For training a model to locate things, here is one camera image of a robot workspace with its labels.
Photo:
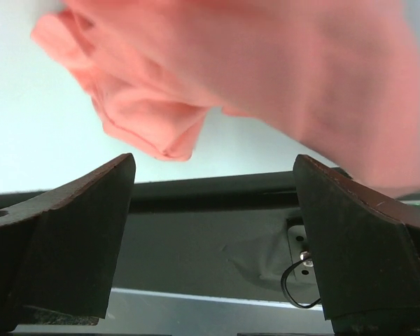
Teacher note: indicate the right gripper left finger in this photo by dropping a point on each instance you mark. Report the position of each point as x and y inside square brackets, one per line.
[59, 250]

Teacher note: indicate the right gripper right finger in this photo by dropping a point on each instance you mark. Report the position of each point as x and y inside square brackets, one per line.
[365, 247]

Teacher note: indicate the pink t shirt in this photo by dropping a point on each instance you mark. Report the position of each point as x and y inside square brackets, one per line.
[340, 77]

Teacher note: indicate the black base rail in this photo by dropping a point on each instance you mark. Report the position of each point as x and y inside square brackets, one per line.
[227, 237]

